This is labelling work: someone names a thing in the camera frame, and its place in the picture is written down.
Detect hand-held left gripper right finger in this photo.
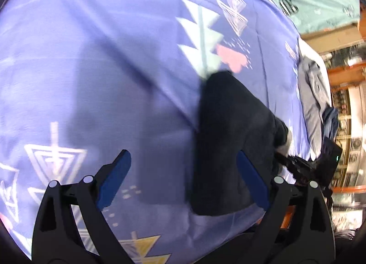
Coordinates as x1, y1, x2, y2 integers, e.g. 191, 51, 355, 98
237, 150, 336, 264

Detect blue printed blanket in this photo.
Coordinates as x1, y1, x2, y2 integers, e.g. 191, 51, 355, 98
0, 0, 318, 264

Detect blue denim garment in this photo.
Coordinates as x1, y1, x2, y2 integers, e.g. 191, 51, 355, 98
323, 107, 340, 140

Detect grey crumpled garment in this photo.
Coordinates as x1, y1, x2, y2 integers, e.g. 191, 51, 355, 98
298, 57, 334, 151

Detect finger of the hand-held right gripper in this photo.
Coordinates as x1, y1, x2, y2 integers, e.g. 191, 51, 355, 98
274, 152, 316, 186

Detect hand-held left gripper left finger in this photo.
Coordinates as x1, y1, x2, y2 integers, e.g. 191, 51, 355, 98
31, 150, 132, 264

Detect dark navy pants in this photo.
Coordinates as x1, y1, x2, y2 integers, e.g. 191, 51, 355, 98
190, 71, 292, 216

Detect wooden display cabinet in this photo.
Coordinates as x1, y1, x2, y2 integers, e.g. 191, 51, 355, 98
300, 22, 366, 210

